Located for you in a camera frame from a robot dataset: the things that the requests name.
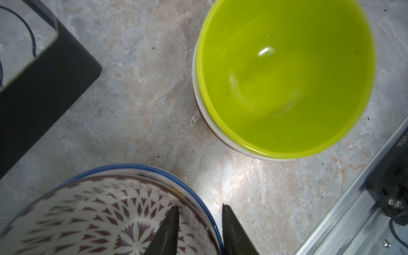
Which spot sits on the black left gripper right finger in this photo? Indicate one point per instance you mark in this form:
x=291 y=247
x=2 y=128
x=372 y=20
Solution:
x=236 y=241

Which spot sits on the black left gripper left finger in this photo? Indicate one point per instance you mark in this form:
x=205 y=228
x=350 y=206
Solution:
x=166 y=238

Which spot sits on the white maroon patterned bowl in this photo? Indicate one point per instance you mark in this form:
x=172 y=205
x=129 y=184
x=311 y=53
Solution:
x=107 y=215

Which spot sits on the blue yellow patterned bowl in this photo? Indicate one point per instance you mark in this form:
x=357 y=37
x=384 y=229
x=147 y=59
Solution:
x=163 y=176

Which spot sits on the lime green bowl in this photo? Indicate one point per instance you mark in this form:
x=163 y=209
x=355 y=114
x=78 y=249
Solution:
x=285 y=79

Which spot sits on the white bowl under green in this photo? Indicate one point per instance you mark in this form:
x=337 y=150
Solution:
x=210 y=122

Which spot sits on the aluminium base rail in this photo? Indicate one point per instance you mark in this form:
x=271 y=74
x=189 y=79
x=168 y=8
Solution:
x=356 y=225

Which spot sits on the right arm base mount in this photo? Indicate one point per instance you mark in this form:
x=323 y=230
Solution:
x=388 y=183

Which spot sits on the black wire dish rack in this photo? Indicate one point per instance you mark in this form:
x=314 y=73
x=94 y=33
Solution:
x=44 y=90

